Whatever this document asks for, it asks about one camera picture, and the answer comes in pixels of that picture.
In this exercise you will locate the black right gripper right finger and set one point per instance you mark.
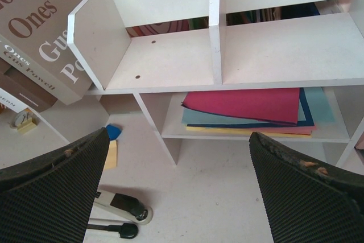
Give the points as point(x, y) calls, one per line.
point(306, 200)

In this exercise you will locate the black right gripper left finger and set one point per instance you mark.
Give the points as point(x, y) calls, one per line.
point(49, 198)

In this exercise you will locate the white black stapler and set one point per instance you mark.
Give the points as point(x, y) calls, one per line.
point(128, 207)

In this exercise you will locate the white wooden bookshelf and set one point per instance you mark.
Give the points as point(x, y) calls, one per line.
point(158, 50)

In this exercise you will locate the yellow sticky note pad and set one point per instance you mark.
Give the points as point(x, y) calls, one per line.
point(111, 159)

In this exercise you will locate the dark blue paper sheet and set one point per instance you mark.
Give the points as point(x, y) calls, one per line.
point(195, 118)

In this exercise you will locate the white small book stand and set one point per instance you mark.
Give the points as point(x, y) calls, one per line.
point(72, 122)

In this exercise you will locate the blue eraser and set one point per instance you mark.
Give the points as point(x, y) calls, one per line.
point(113, 132)

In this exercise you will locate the magenta paper sheet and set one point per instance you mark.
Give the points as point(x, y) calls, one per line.
point(280, 106)

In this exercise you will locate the brown Fredonia book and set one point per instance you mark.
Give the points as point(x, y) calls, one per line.
point(24, 89)

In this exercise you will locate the beige Lonely Ones book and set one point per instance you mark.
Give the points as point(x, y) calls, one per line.
point(34, 41)

